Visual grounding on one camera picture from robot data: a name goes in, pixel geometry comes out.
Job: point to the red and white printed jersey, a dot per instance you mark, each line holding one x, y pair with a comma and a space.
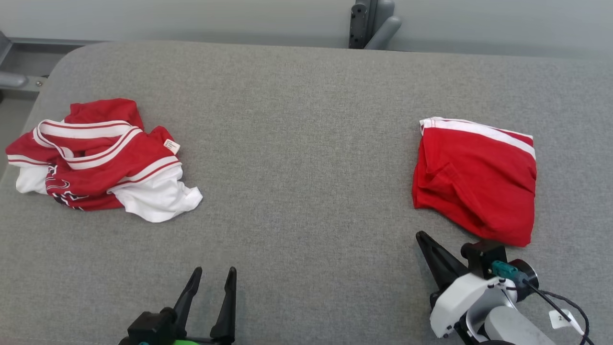
143, 163

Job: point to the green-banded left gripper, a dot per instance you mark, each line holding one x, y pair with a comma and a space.
191, 342

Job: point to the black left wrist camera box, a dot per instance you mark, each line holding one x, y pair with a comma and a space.
151, 328

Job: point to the grey metal upright post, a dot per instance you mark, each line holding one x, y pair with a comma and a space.
378, 14

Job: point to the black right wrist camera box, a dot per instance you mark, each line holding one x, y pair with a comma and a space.
481, 256

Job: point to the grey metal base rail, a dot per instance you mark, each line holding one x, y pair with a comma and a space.
48, 42

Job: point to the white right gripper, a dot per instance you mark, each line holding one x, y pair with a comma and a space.
459, 302

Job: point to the plain red garment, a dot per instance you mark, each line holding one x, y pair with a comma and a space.
479, 182

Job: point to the grey metal frame with foot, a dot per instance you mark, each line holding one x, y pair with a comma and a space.
12, 79

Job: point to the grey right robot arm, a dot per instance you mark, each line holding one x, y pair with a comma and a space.
512, 328

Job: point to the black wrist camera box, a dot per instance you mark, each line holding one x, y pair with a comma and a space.
481, 256
151, 328

